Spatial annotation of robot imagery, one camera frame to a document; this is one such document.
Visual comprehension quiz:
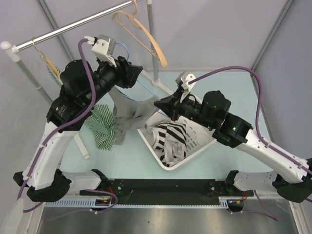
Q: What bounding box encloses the yellow velvet hanger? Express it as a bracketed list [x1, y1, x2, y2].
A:
[31, 37, 60, 77]

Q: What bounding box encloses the white cable duct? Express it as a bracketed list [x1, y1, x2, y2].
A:
[45, 197, 229, 209]

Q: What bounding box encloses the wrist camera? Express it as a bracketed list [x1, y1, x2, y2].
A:
[175, 71, 195, 103]
[84, 35, 117, 67]

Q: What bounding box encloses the white plastic basket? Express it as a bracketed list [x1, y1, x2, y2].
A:
[138, 111, 216, 171]

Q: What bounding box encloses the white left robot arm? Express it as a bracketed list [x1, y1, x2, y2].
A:
[13, 56, 143, 202]

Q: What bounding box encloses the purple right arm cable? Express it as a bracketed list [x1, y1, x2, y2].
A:
[187, 65, 312, 221]

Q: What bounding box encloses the grey tank top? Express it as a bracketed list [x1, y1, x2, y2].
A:
[109, 87, 160, 145]

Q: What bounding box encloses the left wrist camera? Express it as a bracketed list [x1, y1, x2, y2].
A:
[84, 35, 117, 67]

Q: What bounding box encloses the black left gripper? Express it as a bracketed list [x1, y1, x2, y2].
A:
[84, 55, 143, 107]

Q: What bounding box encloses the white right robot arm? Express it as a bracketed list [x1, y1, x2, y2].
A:
[154, 90, 312, 203]

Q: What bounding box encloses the black white striped tank top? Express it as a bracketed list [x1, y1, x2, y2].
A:
[148, 121, 187, 167]

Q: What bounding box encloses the green white striped tank top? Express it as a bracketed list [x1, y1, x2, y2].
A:
[47, 63, 117, 151]

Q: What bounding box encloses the white clothes rack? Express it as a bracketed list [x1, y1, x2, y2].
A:
[0, 0, 178, 160]

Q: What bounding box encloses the beige plastic hanger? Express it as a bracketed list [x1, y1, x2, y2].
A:
[112, 0, 168, 68]

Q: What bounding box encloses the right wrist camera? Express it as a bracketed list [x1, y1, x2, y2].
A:
[175, 71, 195, 103]

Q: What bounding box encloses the blue wire hanger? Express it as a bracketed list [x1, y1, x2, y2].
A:
[116, 42, 155, 96]

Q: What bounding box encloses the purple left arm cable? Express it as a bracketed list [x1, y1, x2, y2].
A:
[17, 38, 96, 213]

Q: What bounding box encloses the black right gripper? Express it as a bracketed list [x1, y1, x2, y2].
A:
[154, 86, 215, 130]

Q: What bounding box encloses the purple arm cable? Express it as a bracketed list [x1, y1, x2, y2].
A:
[17, 38, 96, 213]
[187, 65, 312, 221]

